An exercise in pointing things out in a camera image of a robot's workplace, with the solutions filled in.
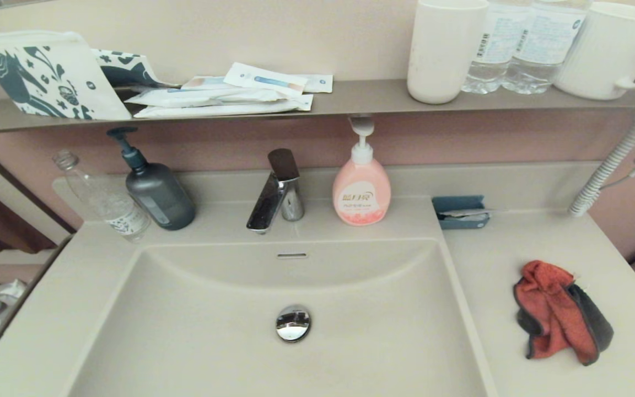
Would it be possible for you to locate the beige sink basin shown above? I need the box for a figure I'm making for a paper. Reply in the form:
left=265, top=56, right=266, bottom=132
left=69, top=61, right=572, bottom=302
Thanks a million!
left=67, top=238, right=497, bottom=397

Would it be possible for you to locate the red and grey cloth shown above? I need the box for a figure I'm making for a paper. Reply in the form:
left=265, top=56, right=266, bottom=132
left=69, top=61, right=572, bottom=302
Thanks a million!
left=513, top=260, right=615, bottom=367

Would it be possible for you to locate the large white blue-print pouch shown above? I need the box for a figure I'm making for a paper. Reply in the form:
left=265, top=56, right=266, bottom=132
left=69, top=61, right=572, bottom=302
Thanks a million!
left=0, top=30, right=132, bottom=121

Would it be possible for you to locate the brown hanging towel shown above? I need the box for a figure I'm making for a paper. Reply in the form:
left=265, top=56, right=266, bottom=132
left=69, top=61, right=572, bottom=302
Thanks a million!
left=0, top=193, right=56, bottom=254

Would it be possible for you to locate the small blue tray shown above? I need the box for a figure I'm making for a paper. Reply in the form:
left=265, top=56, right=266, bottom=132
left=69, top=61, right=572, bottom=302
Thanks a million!
left=432, top=195, right=491, bottom=230

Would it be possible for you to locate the white sachet with blue stripe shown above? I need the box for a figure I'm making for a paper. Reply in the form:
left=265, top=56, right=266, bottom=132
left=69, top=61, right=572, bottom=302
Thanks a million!
left=223, top=62, right=308, bottom=95

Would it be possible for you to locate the dark grey pump bottle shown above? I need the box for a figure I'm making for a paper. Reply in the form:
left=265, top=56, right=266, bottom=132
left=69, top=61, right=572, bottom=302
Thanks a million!
left=106, top=127, right=196, bottom=231

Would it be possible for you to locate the pink soap pump bottle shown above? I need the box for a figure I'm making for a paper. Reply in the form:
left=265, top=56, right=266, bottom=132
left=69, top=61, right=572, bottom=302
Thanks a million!
left=332, top=117, right=392, bottom=227

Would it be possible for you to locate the white coiled cord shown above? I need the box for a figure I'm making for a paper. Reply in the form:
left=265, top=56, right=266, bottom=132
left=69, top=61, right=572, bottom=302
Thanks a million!
left=568, top=113, right=635, bottom=217

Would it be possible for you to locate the long white sachet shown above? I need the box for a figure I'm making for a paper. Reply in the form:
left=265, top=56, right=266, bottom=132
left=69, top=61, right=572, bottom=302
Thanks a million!
left=125, top=87, right=290, bottom=108

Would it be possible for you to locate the white plastic tumbler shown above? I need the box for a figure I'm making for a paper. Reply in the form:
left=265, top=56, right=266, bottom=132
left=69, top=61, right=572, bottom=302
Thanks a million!
left=407, top=0, right=489, bottom=105

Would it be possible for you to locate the thin white wrapped item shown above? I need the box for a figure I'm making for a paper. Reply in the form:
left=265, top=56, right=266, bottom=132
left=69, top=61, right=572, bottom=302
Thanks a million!
left=443, top=208, right=508, bottom=221

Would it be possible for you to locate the chrome faucet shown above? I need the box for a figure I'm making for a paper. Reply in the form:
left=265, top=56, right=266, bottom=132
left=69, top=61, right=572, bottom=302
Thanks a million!
left=246, top=148, right=305, bottom=235

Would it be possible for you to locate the small white sachet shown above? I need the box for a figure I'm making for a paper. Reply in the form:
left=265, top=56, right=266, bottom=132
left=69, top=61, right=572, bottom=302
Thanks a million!
left=295, top=74, right=333, bottom=93

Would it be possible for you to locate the clear labelled water bottle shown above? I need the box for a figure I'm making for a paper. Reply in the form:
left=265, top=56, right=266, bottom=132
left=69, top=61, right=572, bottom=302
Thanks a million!
left=462, top=0, right=533, bottom=94
left=502, top=0, right=593, bottom=95

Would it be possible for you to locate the grey wall shelf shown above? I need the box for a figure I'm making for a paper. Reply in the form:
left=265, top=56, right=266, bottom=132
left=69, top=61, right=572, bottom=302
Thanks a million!
left=0, top=79, right=635, bottom=136

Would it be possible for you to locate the chrome drain stopper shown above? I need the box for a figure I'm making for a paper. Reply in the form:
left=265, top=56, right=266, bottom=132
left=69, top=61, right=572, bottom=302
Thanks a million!
left=275, top=305, right=312, bottom=343

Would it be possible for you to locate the empty clear plastic bottle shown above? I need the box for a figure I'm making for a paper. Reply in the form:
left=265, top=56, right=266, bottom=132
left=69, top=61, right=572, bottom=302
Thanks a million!
left=53, top=150, right=152, bottom=243

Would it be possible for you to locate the wide flat white sachet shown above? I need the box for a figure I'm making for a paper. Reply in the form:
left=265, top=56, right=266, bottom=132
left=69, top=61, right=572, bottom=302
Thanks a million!
left=132, top=94, right=314, bottom=119

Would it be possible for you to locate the peach and blue sachet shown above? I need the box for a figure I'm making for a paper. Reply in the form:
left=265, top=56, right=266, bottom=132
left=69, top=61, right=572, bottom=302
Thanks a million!
left=181, top=76, right=235, bottom=90

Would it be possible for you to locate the white ribbed mug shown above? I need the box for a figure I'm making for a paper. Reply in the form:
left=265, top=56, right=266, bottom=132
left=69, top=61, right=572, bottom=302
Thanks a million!
left=552, top=2, right=635, bottom=101

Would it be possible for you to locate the small blue-print pouch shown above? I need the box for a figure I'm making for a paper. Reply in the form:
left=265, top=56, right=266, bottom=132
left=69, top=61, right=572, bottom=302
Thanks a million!
left=92, top=49, right=180, bottom=89

